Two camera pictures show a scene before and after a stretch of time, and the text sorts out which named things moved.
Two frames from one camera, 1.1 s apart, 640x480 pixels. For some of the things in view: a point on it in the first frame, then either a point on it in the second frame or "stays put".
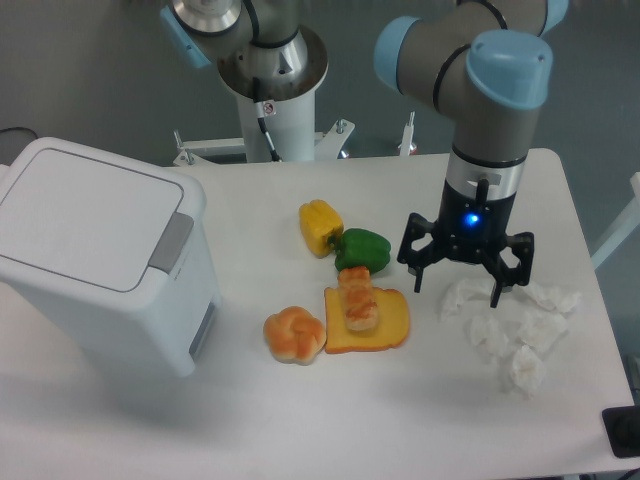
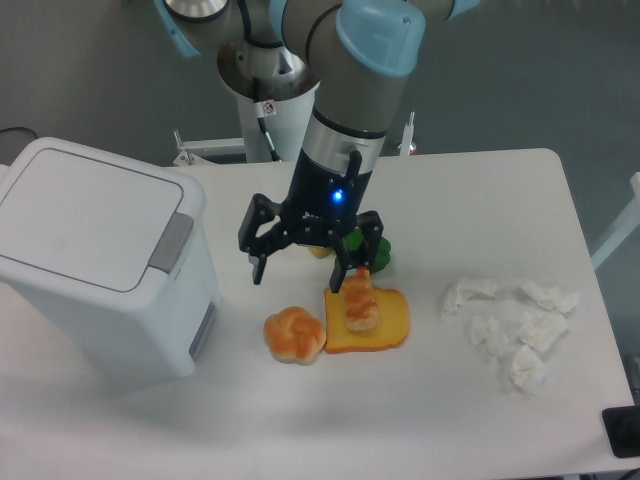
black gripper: [472, 229] to [321, 205]
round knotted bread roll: [294, 335] stays put
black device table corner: [622, 427] stays put
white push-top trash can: [113, 256] stays put
